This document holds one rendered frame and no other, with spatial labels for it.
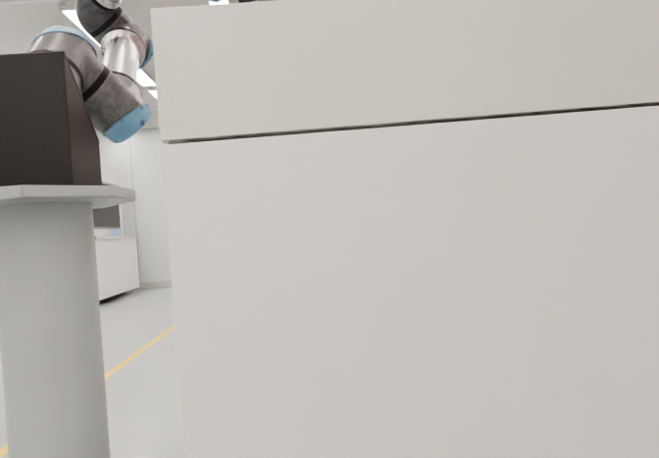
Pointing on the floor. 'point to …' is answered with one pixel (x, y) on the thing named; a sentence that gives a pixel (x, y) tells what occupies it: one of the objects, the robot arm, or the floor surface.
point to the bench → (114, 246)
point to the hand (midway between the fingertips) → (268, 0)
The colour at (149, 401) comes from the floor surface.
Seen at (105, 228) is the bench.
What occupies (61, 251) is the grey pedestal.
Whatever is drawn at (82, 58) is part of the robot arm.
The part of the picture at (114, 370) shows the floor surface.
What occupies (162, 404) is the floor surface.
